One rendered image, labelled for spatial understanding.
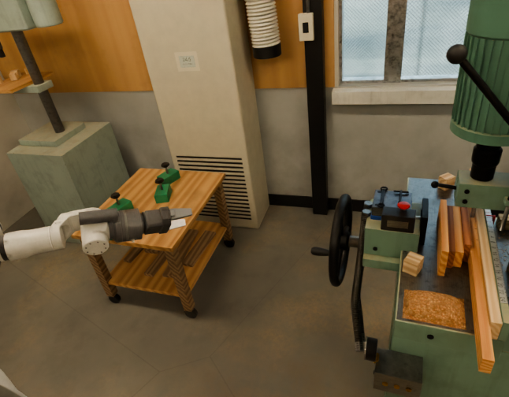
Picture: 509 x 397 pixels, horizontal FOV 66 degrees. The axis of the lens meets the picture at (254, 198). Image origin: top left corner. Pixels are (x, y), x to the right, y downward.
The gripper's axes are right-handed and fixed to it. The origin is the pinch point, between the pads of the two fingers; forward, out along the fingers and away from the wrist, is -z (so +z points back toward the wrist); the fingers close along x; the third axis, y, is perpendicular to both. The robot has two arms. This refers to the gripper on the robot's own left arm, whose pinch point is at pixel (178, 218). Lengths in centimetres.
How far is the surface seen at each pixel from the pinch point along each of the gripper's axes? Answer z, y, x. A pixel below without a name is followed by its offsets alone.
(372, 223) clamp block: -45, -16, 27
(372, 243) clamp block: -45, -21, 25
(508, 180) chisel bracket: -69, -15, 50
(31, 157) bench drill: 52, 87, -135
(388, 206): -48, -13, 31
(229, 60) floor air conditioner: -50, 92, -47
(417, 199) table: -69, -10, 22
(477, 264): -57, -32, 43
